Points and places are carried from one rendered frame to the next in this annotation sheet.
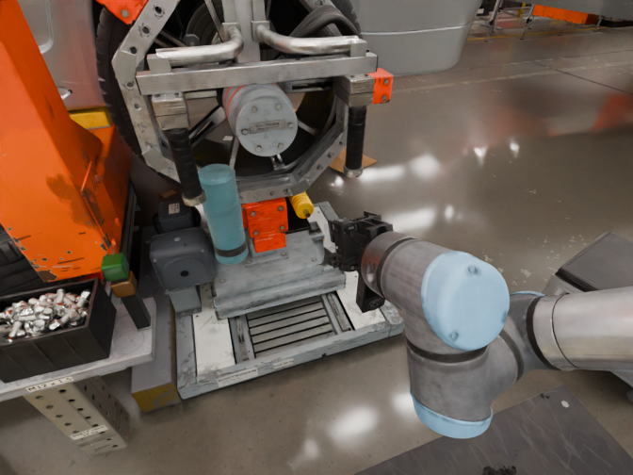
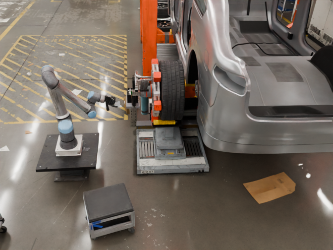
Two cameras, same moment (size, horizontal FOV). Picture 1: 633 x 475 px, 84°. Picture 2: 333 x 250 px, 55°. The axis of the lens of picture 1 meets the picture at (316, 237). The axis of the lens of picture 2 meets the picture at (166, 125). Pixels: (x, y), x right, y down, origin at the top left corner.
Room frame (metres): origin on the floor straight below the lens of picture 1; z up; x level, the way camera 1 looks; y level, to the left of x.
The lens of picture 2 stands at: (1.67, -2.86, 2.55)
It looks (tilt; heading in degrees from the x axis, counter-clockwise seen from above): 35 degrees down; 102
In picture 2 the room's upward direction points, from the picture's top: 2 degrees clockwise
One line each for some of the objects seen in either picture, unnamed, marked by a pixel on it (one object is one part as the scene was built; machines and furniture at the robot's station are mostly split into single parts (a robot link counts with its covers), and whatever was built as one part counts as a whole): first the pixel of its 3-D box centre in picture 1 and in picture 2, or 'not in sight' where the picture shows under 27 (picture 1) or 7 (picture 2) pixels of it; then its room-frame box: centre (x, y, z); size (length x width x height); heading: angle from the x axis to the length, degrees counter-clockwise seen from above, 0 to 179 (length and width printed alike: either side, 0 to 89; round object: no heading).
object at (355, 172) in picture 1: (355, 139); (134, 100); (0.69, -0.08, 0.83); 0.04 x 0.04 x 0.16
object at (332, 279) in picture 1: (272, 264); (168, 143); (1.03, 0.18, 0.13); 0.50 x 0.36 x 0.10; 108
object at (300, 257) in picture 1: (260, 230); (168, 129); (1.02, 0.21, 0.32); 0.40 x 0.30 x 0.28; 108
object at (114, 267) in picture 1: (115, 267); not in sight; (0.51, 0.41, 0.64); 0.04 x 0.04 x 0.04; 18
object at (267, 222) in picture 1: (263, 214); (158, 118); (0.90, 0.17, 0.48); 0.16 x 0.12 x 0.17; 18
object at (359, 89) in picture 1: (352, 85); (136, 92); (0.72, -0.07, 0.93); 0.09 x 0.05 x 0.05; 18
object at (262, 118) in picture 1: (257, 110); (148, 91); (0.79, 0.13, 0.85); 0.21 x 0.14 x 0.14; 18
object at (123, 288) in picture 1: (123, 284); not in sight; (0.51, 0.41, 0.59); 0.04 x 0.04 x 0.04; 18
